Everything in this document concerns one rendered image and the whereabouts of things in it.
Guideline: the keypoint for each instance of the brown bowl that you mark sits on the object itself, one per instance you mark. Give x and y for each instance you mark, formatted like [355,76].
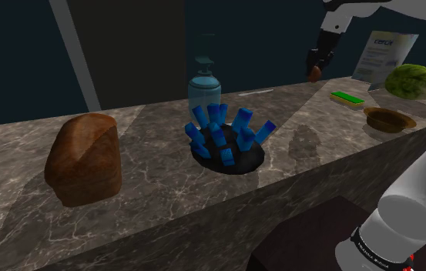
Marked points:
[387,121]

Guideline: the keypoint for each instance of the white printed leaflet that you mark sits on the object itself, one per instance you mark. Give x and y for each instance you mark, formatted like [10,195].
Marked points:
[381,56]

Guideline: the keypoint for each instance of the small brown rounded object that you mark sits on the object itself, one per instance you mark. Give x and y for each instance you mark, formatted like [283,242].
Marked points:
[314,74]

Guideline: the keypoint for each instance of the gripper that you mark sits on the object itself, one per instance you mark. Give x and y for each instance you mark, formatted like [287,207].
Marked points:
[324,47]

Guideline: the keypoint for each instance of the blue soap dispenser bottle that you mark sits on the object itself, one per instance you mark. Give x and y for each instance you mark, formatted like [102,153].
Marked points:
[204,94]

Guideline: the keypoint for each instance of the green lettuce head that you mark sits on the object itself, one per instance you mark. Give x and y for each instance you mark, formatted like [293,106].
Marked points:
[411,82]

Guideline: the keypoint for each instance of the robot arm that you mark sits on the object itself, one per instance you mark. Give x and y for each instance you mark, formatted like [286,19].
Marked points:
[415,214]

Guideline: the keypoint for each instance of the brown bread loaf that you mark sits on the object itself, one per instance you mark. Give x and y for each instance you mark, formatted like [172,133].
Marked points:
[85,161]

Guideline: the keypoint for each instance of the black base with blue blocks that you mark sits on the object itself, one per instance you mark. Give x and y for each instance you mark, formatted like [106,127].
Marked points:
[240,159]

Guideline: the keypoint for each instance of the green and yellow sponge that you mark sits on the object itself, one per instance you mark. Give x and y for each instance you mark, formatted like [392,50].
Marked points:
[347,98]

